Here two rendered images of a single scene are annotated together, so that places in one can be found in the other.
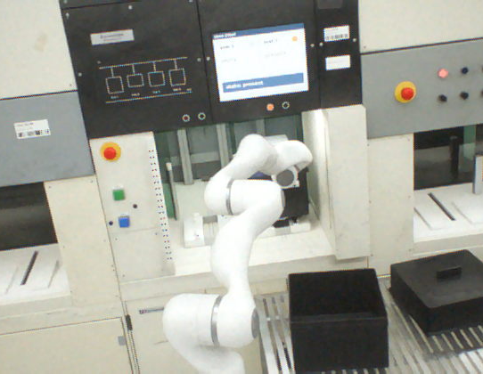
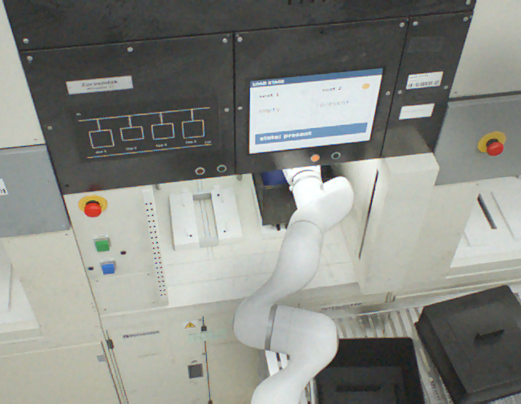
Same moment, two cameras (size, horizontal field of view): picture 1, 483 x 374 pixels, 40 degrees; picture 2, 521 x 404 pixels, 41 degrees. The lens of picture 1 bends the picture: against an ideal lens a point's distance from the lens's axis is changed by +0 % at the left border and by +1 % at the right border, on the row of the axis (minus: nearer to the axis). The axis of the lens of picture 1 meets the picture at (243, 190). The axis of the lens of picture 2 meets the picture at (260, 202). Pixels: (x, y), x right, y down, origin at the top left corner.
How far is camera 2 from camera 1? 1.11 m
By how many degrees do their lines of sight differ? 28
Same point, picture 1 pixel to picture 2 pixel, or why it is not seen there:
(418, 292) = (455, 363)
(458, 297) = (499, 377)
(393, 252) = (424, 277)
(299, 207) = not seen: hidden behind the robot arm
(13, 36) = not seen: outside the picture
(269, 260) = not seen: hidden behind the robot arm
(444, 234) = (483, 256)
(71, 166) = (38, 224)
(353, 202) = (396, 250)
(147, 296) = (133, 324)
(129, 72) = (124, 125)
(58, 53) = (16, 104)
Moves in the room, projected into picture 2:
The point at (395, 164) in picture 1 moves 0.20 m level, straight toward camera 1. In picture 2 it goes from (453, 206) to (458, 267)
